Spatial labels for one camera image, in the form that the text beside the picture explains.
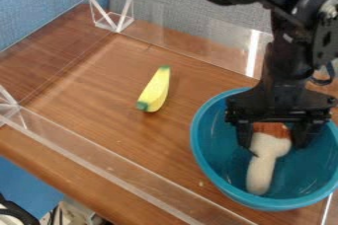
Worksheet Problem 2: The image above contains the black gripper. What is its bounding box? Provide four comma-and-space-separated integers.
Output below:
226, 42, 338, 149

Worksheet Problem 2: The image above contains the plush mushroom brown cap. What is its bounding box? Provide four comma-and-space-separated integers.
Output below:
246, 123, 292, 195

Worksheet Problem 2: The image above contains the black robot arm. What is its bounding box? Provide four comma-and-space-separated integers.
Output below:
207, 0, 338, 148

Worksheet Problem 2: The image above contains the blue plastic bowl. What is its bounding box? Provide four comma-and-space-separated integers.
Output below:
190, 88, 338, 211

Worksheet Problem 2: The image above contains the clear acrylic back barrier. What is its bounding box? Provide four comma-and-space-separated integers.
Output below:
123, 3, 273, 80

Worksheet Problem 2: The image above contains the clear acrylic barrier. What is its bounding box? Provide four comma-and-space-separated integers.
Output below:
0, 106, 258, 225
123, 3, 273, 80

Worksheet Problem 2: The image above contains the yellow toy banana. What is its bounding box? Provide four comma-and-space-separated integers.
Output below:
137, 65, 170, 113

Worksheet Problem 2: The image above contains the clear acrylic front barrier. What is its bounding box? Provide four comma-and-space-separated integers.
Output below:
0, 106, 258, 225

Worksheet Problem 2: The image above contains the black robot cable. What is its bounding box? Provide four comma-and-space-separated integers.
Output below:
308, 60, 338, 87

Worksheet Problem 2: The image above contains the clear acrylic corner bracket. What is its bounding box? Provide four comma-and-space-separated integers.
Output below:
88, 0, 135, 34

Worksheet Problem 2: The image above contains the clear acrylic left bracket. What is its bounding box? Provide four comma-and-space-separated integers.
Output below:
0, 85, 27, 128

